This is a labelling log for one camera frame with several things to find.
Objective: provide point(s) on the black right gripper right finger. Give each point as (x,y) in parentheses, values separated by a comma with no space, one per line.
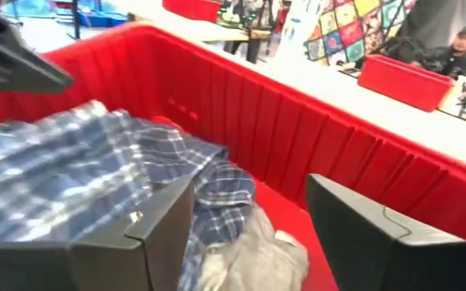
(370,250)

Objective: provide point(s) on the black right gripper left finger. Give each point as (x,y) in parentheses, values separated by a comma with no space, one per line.
(136,258)

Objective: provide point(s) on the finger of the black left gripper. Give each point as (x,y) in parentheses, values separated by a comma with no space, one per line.
(6,64)

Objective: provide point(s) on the blue plaid pajama pants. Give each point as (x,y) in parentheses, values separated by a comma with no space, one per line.
(75,169)

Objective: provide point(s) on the blue plastic bin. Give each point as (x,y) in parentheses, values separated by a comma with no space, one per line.
(101,18)

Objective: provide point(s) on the red plastic laundry bin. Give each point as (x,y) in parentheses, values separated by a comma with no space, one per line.
(297,133)

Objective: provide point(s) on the grey garment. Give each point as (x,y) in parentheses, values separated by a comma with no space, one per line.
(253,258)

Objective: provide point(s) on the person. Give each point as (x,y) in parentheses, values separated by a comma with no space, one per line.
(455,56)

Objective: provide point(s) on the colourful patchwork quilt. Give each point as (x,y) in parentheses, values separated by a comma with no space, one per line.
(346,32)

